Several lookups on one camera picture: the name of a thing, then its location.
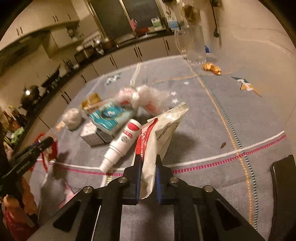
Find left hand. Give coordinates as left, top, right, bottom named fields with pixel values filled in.
left=3, top=178, right=38, bottom=240

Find white tube bottle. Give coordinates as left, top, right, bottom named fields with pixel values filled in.
left=99, top=119, right=142, bottom=173

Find orange peel scraps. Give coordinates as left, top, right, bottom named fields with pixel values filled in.
left=202, top=63, right=222, bottom=75

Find white detergent jug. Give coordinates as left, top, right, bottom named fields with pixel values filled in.
left=151, top=17, right=163, bottom=31

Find brown tape roll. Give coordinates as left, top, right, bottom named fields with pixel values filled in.
left=81, top=92, right=102, bottom=108

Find white snack wrapper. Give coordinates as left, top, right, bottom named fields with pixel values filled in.
left=139, top=102, right=189, bottom=199

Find white tissue ball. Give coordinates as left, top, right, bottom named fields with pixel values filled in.
left=62, top=108, right=83, bottom=131

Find pink cloth at window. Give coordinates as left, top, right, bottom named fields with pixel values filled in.
left=129, top=19, right=137, bottom=31

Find red white torn carton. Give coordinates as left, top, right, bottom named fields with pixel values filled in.
left=135, top=118, right=158, bottom=162

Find knotted white plastic bag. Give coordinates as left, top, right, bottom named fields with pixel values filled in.
left=112, top=85, right=169, bottom=116

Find steel pot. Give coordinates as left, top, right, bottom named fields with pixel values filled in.
left=94, top=37, right=116, bottom=50

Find teal white box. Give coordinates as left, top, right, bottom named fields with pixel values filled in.
left=89, top=102, right=134, bottom=136

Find black wok with lid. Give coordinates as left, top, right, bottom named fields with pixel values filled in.
left=21, top=85, right=40, bottom=110

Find long white slim box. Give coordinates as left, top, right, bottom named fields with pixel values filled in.
left=82, top=98, right=112, bottom=115

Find red snack bag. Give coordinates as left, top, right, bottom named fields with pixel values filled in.
left=41, top=136, right=58, bottom=172

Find clear glass pitcher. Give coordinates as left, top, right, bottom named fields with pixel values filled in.
left=174, top=25, right=206, bottom=64

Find black frying pan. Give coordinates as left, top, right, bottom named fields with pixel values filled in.
left=41, top=65, right=61, bottom=90

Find white blue medicine box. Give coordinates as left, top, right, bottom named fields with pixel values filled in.
left=80, top=121, right=113, bottom=146

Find grey patterned tablecloth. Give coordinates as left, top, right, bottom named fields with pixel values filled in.
left=30, top=56, right=295, bottom=240

